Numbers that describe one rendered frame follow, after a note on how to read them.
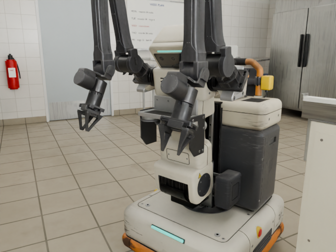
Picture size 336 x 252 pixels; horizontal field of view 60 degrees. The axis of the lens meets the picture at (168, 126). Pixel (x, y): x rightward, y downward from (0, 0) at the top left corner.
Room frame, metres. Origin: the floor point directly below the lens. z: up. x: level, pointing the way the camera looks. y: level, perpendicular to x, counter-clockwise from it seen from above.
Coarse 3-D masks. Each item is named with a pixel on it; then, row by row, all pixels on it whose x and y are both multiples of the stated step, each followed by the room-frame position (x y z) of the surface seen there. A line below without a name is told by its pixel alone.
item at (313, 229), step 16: (320, 128) 0.77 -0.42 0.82; (320, 144) 0.76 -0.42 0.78; (320, 160) 0.76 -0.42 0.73; (304, 176) 0.79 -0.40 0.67; (320, 176) 0.75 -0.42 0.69; (304, 192) 0.79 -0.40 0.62; (320, 192) 0.75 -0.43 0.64; (304, 208) 0.78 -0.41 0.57; (320, 208) 0.75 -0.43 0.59; (304, 224) 0.78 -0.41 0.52; (320, 224) 0.74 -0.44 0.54; (304, 240) 0.77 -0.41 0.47; (320, 240) 0.74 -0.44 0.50
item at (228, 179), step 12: (168, 180) 1.19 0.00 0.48; (216, 180) 1.19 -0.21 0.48; (228, 180) 1.16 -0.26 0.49; (240, 180) 1.23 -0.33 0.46; (168, 192) 1.19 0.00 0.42; (180, 192) 1.13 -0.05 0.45; (216, 192) 1.18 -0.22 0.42; (228, 192) 1.15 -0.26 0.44; (192, 204) 1.18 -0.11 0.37; (204, 204) 1.30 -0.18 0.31; (216, 204) 1.18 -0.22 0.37; (228, 204) 1.15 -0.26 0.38
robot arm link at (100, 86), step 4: (96, 76) 1.14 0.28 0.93; (96, 80) 1.13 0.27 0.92; (100, 80) 1.13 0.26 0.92; (96, 84) 1.12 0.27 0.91; (100, 84) 1.13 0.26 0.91; (104, 84) 1.14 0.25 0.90; (92, 88) 1.12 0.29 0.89; (96, 88) 1.12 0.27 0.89; (100, 88) 1.12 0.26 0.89; (104, 88) 1.14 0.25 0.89; (96, 92) 1.12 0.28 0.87; (100, 92) 1.12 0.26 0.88
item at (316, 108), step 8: (304, 96) 0.82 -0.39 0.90; (312, 96) 0.82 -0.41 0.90; (304, 104) 0.82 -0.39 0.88; (312, 104) 0.80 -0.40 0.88; (320, 104) 0.78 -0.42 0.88; (328, 104) 0.77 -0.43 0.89; (304, 112) 0.82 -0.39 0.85; (312, 112) 0.80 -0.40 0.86; (320, 112) 0.78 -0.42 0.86; (328, 112) 0.77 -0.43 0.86; (328, 120) 0.76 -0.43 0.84
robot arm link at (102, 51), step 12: (96, 0) 1.14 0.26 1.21; (96, 12) 1.15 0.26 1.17; (96, 24) 1.15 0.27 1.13; (108, 24) 1.17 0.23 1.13; (96, 36) 1.15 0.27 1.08; (108, 36) 1.17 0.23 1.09; (96, 48) 1.15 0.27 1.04; (108, 48) 1.16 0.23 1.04; (96, 60) 1.17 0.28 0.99; (108, 60) 1.15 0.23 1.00
